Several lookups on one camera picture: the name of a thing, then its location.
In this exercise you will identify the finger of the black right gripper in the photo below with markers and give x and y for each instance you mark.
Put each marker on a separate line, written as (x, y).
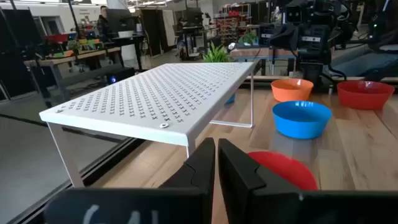
(291, 36)
(278, 38)

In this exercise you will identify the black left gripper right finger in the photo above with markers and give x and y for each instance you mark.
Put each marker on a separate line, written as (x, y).
(264, 205)

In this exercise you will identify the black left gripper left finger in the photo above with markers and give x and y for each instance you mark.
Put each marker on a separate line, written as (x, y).
(186, 202)

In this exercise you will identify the red plastic mini bowl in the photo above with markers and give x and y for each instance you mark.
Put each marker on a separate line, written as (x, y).
(289, 172)
(363, 99)

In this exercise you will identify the orange plastic mini bowl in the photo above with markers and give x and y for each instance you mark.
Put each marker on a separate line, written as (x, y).
(291, 93)

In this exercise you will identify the storage rack with bins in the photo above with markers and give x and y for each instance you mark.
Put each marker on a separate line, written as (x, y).
(233, 25)

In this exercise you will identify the person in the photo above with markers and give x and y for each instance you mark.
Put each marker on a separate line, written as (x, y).
(363, 62)
(102, 26)

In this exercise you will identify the green plant in white pot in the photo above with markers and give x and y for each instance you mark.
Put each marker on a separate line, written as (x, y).
(216, 55)

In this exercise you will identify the white perforated metal shelf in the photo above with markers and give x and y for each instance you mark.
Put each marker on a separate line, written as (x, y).
(149, 93)

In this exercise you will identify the dark cabinet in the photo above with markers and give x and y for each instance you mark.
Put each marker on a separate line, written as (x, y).
(155, 31)

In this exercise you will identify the black computer tower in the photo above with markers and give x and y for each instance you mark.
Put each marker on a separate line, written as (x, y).
(121, 76)

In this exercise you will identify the white bin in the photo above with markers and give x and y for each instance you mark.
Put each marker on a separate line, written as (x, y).
(128, 53)

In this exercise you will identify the black computer monitor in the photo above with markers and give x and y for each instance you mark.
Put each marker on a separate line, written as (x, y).
(121, 20)

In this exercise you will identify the long wooden workbench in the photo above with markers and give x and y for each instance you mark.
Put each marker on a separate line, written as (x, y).
(77, 55)

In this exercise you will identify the red storage bin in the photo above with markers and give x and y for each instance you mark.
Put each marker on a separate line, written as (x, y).
(57, 38)

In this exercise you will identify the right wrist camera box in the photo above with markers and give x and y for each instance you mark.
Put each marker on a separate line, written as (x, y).
(294, 14)

